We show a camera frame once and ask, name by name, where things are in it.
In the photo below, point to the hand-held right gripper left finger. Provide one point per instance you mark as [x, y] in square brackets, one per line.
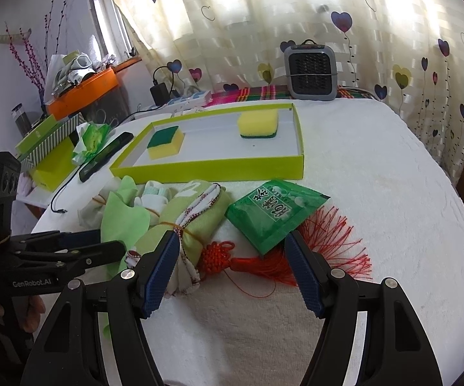
[161, 273]

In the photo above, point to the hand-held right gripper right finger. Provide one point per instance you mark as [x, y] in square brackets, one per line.
[302, 273]

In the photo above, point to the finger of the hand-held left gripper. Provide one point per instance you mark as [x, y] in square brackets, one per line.
[95, 251]
[83, 237]

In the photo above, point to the white and green cloth bundle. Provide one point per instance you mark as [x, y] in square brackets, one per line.
[123, 213]

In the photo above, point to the red knot tassel ornament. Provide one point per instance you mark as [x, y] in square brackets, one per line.
[215, 257]

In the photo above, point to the green towel patterned trim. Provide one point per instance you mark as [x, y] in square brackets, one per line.
[191, 213]

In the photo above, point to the green tea packet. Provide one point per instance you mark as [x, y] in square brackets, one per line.
[272, 213]

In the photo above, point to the white and mint sock roll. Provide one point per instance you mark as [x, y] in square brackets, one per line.
[151, 199]

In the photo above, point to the yellow-green shallow cardboard box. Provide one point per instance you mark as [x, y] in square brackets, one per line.
[215, 171]

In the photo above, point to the yellow and green sponge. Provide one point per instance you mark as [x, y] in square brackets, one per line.
[165, 140]
[258, 124]

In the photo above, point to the pink and white cloth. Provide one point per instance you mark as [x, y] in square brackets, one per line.
[25, 185]

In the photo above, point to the green striped gift box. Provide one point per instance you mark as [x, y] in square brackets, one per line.
[45, 140]

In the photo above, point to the black phone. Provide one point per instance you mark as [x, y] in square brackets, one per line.
[105, 155]

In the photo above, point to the dark glass jar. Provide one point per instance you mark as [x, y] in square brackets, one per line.
[22, 120]

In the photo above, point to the crumpled green and white wrapper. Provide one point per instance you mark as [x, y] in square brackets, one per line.
[91, 140]

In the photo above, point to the orange box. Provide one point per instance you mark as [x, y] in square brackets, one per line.
[83, 92]

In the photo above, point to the purple flower branches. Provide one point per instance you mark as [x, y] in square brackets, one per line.
[31, 56]

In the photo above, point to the pile of papers and packets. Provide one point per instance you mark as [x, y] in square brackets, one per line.
[73, 70]

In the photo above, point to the black charger adapter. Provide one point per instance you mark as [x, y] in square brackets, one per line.
[160, 93]

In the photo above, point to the white power strip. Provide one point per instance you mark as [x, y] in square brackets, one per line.
[191, 98]

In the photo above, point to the grey desktop fan heater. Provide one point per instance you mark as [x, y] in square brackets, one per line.
[311, 72]

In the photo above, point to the heart print curtain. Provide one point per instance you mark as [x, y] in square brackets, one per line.
[296, 0]

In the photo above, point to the window frame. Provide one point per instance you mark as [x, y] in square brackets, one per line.
[103, 12]

